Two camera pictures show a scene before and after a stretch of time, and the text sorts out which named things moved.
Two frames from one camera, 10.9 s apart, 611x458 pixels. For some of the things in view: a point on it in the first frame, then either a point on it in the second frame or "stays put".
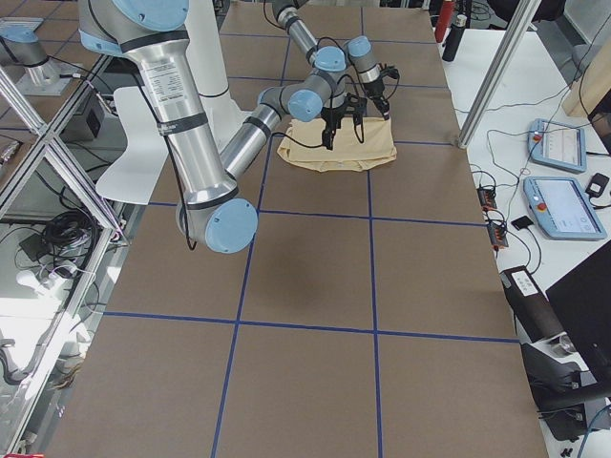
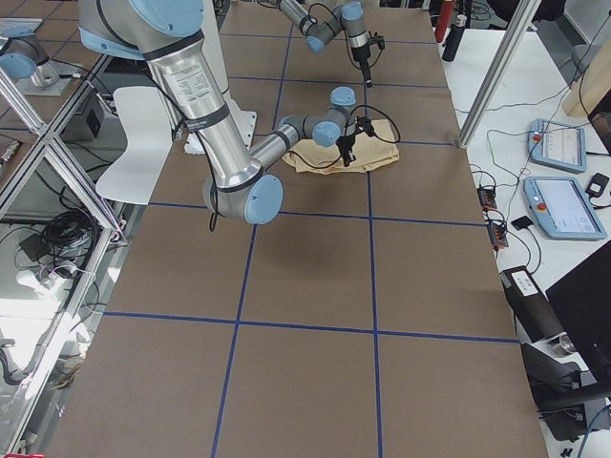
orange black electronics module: x=487 y=198 stays put
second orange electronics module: x=497 y=233 stays put
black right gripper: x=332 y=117 → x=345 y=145
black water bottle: x=454 y=38 stays put
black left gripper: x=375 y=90 → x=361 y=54
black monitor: x=581 y=301 stays put
